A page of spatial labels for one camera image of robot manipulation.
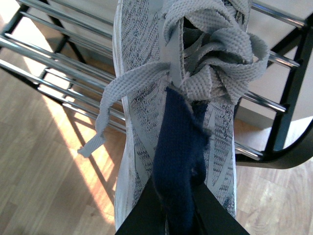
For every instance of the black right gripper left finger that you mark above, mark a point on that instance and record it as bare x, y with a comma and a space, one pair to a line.
147, 217

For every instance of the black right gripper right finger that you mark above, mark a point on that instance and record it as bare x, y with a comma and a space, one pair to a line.
211, 217

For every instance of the grey sneaker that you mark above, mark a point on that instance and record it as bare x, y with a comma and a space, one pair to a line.
181, 67

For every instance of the black metal shoe rack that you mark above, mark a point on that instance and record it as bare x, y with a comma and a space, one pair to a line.
66, 62

